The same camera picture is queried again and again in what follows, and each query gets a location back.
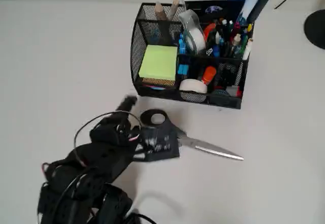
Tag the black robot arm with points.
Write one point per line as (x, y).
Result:
(83, 173)

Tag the black mesh desk organizer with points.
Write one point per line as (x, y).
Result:
(157, 95)

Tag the orange red highlighter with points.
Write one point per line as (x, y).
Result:
(209, 29)

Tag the card with earth picture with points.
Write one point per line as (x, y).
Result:
(213, 10)

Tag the green sticky note pad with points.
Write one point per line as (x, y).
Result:
(158, 61)

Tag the blue pen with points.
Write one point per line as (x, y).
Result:
(215, 50)

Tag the white tape roll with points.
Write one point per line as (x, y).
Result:
(193, 85)

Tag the white marker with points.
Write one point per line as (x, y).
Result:
(247, 50)

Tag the orange cap glue stick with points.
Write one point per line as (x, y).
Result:
(209, 74)

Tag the light blue clip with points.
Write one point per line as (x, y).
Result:
(183, 69)

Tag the clear tape dispenser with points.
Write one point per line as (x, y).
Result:
(193, 31)

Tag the black lamp base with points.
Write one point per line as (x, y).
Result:
(316, 28)

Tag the multicolour sticky note stack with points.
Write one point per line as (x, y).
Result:
(157, 83)

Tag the wooden stick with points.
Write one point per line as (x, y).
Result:
(174, 8)
(160, 12)

